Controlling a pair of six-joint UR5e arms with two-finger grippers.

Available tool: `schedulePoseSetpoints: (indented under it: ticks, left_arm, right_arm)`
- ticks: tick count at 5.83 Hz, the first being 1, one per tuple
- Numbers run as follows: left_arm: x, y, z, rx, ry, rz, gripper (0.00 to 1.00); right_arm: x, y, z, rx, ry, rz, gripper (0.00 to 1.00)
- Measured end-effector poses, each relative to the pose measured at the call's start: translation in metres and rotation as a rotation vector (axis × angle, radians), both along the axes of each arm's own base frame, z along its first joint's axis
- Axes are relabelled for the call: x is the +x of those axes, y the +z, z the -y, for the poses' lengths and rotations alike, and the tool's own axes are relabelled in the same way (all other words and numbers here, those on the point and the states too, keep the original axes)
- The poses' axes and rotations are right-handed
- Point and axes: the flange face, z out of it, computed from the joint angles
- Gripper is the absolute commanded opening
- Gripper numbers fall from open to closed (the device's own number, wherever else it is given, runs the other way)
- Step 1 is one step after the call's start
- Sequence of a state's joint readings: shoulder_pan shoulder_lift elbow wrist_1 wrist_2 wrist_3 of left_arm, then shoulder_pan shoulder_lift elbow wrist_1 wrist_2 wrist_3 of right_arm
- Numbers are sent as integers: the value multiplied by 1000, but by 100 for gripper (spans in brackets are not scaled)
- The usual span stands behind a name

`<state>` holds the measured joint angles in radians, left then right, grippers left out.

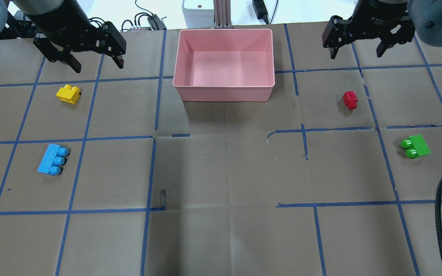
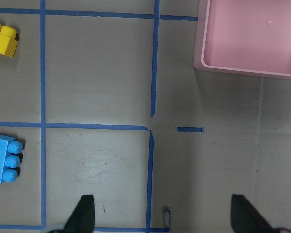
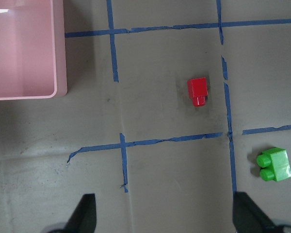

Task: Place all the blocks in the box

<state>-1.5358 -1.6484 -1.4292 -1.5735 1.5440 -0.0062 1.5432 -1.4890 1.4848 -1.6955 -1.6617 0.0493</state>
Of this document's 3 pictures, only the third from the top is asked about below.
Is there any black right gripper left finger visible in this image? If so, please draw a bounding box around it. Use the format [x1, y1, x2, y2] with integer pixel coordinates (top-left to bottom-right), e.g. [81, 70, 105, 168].
[64, 194, 96, 233]

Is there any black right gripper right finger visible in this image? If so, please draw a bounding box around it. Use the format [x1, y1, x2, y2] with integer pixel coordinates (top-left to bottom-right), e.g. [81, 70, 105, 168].
[232, 192, 281, 233]

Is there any green toy block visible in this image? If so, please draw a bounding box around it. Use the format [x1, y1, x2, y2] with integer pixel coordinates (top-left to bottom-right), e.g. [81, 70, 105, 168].
[256, 147, 291, 182]

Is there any pink plastic box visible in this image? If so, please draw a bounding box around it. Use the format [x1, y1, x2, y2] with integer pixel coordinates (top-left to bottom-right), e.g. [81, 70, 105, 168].
[0, 0, 67, 100]

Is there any red toy block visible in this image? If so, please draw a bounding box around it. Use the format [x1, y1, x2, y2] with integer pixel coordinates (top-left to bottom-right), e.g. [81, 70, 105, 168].
[187, 77, 208, 107]

